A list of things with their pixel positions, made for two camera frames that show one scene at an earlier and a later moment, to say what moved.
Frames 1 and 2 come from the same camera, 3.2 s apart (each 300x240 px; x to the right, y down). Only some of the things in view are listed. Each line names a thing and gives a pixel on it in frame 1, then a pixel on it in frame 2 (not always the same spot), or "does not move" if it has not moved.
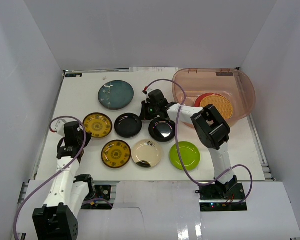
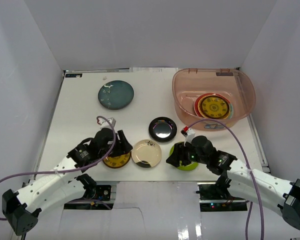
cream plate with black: x=147 y=153 does not move
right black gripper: x=144 y=115 to x=180 y=148
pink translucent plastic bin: x=231 y=91 does not move
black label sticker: x=73 y=75 does not move
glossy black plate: x=161 y=129 does not move
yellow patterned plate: x=99 y=124 to x=214 y=107
